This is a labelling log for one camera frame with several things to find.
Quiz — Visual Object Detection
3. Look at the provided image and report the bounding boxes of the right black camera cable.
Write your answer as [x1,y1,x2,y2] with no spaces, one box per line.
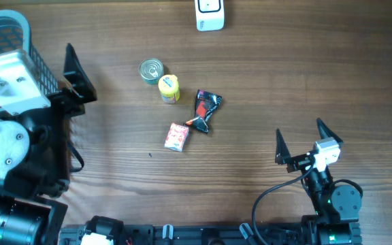
[250,163,316,245]

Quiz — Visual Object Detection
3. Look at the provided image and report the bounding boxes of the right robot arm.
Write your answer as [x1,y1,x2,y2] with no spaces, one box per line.
[275,118,363,244]

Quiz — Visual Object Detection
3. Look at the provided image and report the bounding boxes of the red white small carton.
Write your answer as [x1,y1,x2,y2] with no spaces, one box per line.
[164,123,189,152]

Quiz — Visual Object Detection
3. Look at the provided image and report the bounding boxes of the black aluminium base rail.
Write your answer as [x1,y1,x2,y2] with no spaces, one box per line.
[59,223,363,245]

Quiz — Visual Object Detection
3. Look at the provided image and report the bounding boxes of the black red snack wrapper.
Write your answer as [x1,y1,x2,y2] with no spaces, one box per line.
[184,90,223,133]

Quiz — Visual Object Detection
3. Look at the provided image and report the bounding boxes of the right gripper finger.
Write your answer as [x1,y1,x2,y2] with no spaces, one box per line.
[275,129,291,165]
[316,118,343,144]

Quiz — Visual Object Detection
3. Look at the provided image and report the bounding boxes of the grey plastic mesh basket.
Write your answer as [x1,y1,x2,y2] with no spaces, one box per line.
[0,9,61,99]

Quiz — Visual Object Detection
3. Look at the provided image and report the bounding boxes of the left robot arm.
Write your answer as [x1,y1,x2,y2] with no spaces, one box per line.
[0,45,97,244]

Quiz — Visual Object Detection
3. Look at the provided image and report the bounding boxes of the green labelled round container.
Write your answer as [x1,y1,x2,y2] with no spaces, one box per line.
[139,58,164,84]

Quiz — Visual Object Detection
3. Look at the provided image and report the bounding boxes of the white barcode scanner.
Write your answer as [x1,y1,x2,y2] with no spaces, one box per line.
[194,0,225,32]

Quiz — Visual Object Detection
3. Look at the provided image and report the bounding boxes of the yellow lidded small bottle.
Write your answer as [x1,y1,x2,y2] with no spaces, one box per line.
[158,75,180,103]

